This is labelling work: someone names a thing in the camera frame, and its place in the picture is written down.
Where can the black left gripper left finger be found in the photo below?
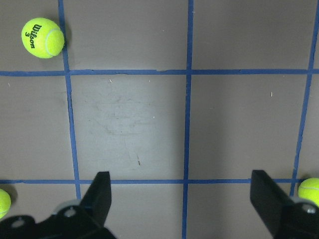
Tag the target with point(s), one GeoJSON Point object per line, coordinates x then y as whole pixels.
{"type": "Point", "coordinates": [85, 218]}

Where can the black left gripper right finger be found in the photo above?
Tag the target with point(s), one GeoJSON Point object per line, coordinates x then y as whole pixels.
{"type": "Point", "coordinates": [285, 217]}

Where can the yellow tennis ball right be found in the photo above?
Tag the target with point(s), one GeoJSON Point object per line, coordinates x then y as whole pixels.
{"type": "Point", "coordinates": [309, 189]}

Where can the yellow tennis ball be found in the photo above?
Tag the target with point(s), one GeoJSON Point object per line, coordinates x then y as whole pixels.
{"type": "Point", "coordinates": [5, 203]}
{"type": "Point", "coordinates": [309, 189]}

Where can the yellow tennis ball left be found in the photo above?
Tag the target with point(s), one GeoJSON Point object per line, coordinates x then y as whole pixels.
{"type": "Point", "coordinates": [5, 203]}

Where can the Wilson tennis ball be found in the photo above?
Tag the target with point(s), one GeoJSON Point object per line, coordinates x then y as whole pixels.
{"type": "Point", "coordinates": [42, 38]}

